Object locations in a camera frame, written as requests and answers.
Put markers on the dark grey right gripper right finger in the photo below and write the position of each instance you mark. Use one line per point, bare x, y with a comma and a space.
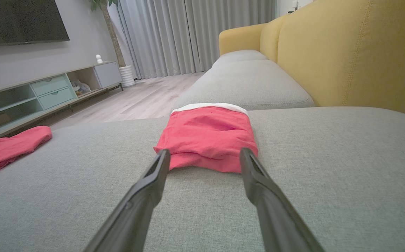
276, 210

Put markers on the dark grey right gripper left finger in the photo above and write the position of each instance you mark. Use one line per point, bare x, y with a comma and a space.
135, 210

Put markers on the red shorts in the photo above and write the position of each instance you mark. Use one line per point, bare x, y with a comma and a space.
206, 133

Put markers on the red jersey with white sleeves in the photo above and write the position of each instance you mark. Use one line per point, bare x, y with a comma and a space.
6, 148

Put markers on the large grey sofa seat cushion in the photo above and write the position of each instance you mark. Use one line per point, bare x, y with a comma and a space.
328, 175

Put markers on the white ribbed plant pot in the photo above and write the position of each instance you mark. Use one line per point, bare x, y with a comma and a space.
127, 76

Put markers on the small toys in cabinet shelf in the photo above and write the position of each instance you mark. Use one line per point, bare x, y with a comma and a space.
80, 87

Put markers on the mint green cabinet drawer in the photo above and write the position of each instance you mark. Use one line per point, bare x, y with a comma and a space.
50, 85
57, 98

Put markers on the white cabinet door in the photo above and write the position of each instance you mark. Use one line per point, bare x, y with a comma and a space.
108, 74

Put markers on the small white figurine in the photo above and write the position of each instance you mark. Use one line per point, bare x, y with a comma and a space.
99, 58

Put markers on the long low TV cabinet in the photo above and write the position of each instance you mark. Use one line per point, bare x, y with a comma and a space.
20, 105

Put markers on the small grey sofa seat cushion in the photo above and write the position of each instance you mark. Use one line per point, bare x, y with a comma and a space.
239, 56

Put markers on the narrow yellow sofa backrest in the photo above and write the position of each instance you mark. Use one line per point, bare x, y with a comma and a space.
270, 38

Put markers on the indoor plant with brown trunk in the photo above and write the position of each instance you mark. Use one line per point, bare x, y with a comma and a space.
113, 35

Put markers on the yellow sofa armrest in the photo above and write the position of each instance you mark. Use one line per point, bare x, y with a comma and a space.
239, 36

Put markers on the grey pleated curtain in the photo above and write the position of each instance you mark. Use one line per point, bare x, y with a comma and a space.
188, 35

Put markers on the black flat television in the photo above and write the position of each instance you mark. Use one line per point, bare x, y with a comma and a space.
16, 21

